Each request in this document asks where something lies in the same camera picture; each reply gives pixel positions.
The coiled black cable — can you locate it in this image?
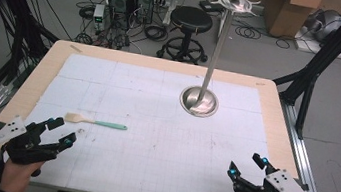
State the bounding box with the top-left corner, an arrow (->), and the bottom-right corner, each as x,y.
232,23 -> 264,41
141,23 -> 170,44

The metal utensil stand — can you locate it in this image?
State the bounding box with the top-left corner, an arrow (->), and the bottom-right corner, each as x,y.
177,0 -> 261,124

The black round stool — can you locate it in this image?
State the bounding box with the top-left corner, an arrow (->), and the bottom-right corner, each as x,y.
155,2 -> 216,67

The black power adapter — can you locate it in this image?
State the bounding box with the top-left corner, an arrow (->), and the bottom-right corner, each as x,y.
198,0 -> 225,15

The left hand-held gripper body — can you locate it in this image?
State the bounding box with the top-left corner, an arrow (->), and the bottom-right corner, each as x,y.
0,112 -> 70,172

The beige tape strip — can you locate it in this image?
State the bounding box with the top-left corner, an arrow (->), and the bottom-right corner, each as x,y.
69,44 -> 85,54

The person's left hand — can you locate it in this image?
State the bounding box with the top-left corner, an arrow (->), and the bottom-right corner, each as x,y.
0,154 -> 46,192

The white grid mat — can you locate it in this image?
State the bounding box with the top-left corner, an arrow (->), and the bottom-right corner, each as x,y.
0,44 -> 299,192

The grey rounded appliance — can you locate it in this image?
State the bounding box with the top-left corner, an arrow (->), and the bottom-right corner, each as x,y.
303,6 -> 341,45

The small grey power supply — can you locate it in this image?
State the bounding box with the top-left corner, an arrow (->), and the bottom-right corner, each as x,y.
90,2 -> 107,32

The brown cardboard box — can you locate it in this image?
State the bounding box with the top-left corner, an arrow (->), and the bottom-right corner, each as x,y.
260,0 -> 323,44

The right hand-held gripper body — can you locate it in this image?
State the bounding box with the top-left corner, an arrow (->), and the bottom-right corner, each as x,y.
231,162 -> 321,192

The teal handled silicone spatula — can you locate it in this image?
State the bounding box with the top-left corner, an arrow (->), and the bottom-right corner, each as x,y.
63,111 -> 130,132

